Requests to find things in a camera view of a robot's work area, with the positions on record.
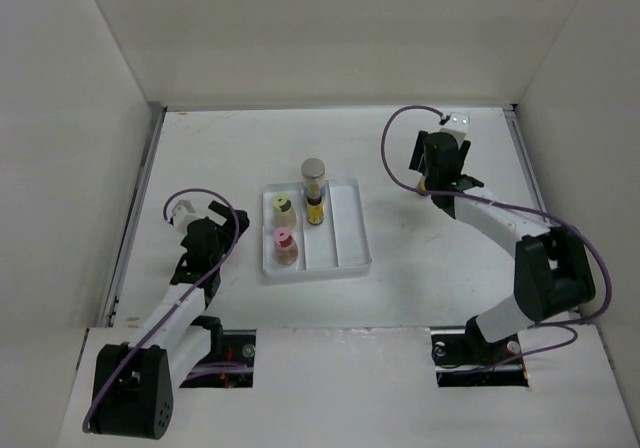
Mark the right aluminium frame rail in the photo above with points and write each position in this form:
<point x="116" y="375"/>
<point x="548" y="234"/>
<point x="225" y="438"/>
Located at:
<point x="512" y="122"/>

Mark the brown sauce bottle yellow label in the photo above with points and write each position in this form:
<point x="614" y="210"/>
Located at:
<point x="315" y="205"/>

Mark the white three-compartment tray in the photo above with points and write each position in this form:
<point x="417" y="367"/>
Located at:
<point x="337" y="248"/>

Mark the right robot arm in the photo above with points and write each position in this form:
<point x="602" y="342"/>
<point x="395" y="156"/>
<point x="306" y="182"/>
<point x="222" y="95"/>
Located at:
<point x="551" y="269"/>

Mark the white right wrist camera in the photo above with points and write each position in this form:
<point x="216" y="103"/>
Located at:
<point x="457" y="125"/>

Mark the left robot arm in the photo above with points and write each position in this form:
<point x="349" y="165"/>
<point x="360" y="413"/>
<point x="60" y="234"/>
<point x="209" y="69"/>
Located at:
<point x="135" y="381"/>

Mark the grey-lid jar blue label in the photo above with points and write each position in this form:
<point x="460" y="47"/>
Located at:
<point x="314" y="180"/>

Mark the left aluminium frame rail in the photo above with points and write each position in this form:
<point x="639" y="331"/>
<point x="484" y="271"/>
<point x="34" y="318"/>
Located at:
<point x="112" y="292"/>

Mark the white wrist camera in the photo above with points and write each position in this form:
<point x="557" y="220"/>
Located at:
<point x="182" y="214"/>
<point x="457" y="125"/>

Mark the pink-cap condiment bottle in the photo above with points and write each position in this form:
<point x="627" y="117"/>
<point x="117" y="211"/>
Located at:
<point x="285" y="251"/>

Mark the aluminium frame rail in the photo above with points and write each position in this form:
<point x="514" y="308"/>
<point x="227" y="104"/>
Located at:
<point x="112" y="292"/>
<point x="512" y="122"/>

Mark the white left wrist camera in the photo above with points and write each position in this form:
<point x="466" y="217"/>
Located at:
<point x="182" y="214"/>

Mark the yellow-cap condiment bottle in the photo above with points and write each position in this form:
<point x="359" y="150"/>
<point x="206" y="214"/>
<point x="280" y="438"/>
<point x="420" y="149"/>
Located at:
<point x="283" y="212"/>

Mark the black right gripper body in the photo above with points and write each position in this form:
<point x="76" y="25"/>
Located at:
<point x="464" y="148"/>

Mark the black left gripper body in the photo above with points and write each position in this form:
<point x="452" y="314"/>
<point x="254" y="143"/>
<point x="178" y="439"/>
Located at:
<point x="225" y="235"/>

